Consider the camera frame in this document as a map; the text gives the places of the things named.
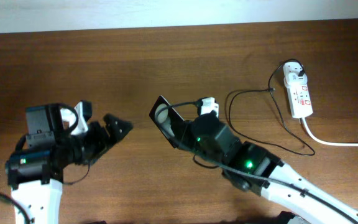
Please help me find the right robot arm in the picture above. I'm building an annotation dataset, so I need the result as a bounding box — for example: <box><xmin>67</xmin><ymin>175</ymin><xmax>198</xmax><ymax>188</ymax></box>
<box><xmin>165</xmin><ymin>112</ymin><xmax>358</xmax><ymax>223</ymax></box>

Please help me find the white power strip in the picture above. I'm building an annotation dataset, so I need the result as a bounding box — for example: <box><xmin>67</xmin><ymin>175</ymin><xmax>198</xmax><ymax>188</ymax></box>
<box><xmin>283</xmin><ymin>62</ymin><xmax>313</xmax><ymax>119</ymax></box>

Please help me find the thick white power cord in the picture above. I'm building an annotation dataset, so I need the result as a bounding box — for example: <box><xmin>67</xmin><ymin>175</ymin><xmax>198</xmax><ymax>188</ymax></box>
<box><xmin>300</xmin><ymin>116</ymin><xmax>358</xmax><ymax>148</ymax></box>

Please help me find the thin black charger cable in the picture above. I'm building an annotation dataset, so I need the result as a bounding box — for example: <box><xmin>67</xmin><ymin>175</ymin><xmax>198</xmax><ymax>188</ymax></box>
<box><xmin>224</xmin><ymin>58</ymin><xmax>316</xmax><ymax>156</ymax></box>

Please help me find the white USB charger adapter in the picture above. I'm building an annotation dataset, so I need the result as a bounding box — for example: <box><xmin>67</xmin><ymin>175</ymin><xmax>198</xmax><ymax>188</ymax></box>
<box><xmin>284</xmin><ymin>70</ymin><xmax>308</xmax><ymax>88</ymax></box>

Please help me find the black right camera cable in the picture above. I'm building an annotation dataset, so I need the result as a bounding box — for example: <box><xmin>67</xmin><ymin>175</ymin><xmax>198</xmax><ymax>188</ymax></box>
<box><xmin>154</xmin><ymin>100</ymin><xmax>358</xmax><ymax>224</ymax></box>

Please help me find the black camera cable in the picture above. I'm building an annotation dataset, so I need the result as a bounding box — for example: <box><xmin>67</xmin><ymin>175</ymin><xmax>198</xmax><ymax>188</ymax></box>
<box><xmin>154</xmin><ymin>100</ymin><xmax>358</xmax><ymax>224</ymax></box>
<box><xmin>0</xmin><ymin>103</ymin><xmax>91</xmax><ymax>224</ymax></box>

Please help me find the black left camera cable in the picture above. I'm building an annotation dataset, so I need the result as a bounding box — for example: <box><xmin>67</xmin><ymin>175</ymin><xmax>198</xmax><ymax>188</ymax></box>
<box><xmin>0</xmin><ymin>103</ymin><xmax>91</xmax><ymax>224</ymax></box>

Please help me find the black smartphone with lit screen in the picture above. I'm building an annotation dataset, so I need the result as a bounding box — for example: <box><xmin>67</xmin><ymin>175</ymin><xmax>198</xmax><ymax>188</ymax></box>
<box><xmin>149</xmin><ymin>95</ymin><xmax>184</xmax><ymax>148</ymax></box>

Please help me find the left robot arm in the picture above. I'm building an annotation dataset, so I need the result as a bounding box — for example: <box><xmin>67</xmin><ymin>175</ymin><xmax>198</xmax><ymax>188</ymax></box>
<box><xmin>5</xmin><ymin>100</ymin><xmax>133</xmax><ymax>223</ymax></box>

